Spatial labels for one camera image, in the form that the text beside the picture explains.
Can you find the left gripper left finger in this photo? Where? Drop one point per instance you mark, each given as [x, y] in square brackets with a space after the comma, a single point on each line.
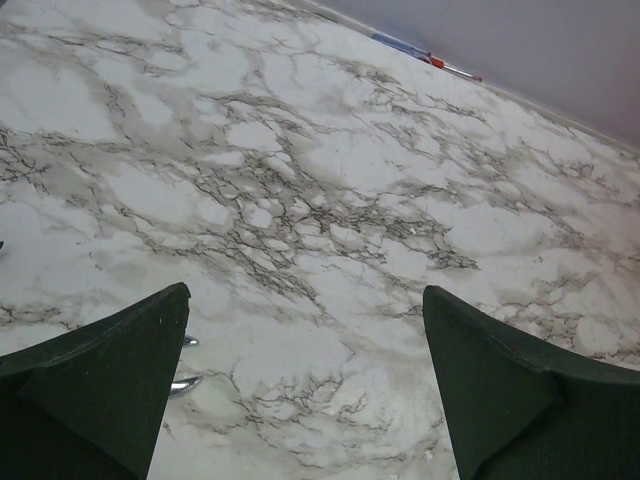
[89, 404]

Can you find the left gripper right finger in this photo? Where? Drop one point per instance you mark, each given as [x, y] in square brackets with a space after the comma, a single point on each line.
[518, 407]

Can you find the blue red pen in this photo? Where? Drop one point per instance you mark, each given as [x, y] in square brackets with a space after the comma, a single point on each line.
[423, 56]

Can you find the blue handled pliers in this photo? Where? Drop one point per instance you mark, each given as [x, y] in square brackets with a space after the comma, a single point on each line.
[186, 378]

